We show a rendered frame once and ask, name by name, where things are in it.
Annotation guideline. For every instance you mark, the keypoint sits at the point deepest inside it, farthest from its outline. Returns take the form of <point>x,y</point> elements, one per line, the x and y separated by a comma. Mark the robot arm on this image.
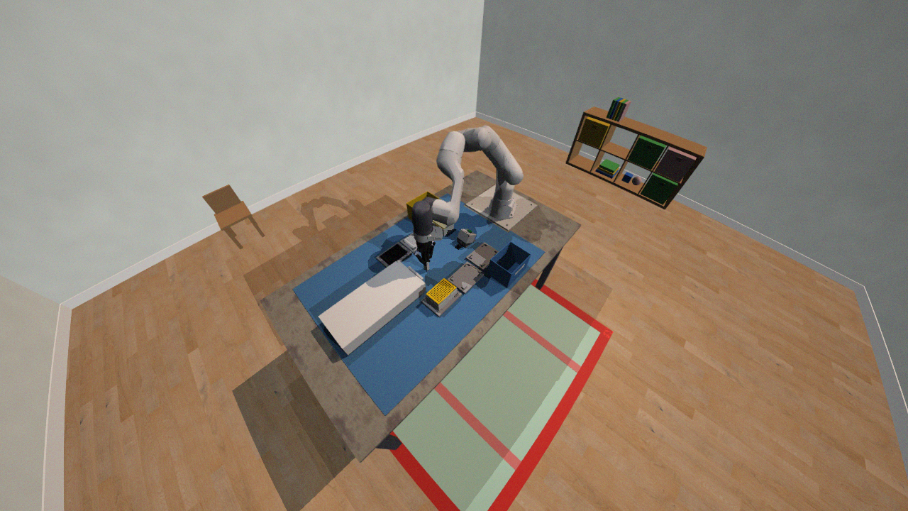
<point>508,174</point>

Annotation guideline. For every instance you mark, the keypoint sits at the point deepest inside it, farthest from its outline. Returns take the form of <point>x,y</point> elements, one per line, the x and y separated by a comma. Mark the blue bench mat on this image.
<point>392,362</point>

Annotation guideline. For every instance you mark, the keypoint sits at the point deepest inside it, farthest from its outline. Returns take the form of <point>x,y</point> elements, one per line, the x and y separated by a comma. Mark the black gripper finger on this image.
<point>422,258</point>
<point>429,252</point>

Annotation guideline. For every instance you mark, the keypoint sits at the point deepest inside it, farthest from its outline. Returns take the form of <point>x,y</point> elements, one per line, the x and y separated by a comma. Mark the yellow bin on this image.
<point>410,204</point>

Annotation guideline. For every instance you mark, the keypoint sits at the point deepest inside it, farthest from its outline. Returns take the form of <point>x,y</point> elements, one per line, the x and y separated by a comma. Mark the yellow plate with grid of black holes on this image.
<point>441,294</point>

